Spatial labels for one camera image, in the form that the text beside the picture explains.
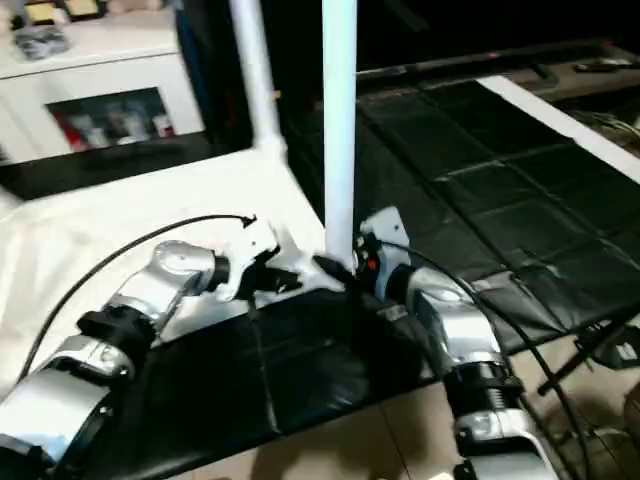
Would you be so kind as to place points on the white plastic table top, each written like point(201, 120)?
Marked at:
point(120, 220)

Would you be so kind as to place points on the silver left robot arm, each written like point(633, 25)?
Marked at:
point(120, 330)

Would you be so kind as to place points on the black work mat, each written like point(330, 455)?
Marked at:
point(300, 370)

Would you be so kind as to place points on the crumpled black plastic sheet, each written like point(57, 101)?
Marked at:
point(500, 200)

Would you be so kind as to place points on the black bar with white label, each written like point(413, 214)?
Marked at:
point(590, 350)

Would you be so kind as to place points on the white cabinet with glass doors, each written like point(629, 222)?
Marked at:
point(100, 80)

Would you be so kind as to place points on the dark low furniture silver edge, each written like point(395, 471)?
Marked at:
point(480, 62)

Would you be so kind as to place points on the grey bundle of small items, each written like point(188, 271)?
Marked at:
point(40, 42)

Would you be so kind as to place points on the black remote control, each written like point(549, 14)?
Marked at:
point(605, 65)

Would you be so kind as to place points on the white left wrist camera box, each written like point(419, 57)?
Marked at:
point(255, 245)

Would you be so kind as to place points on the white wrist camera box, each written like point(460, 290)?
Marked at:
point(385, 230)
point(255, 245)

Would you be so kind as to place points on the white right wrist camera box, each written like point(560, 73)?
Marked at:
point(385, 230)

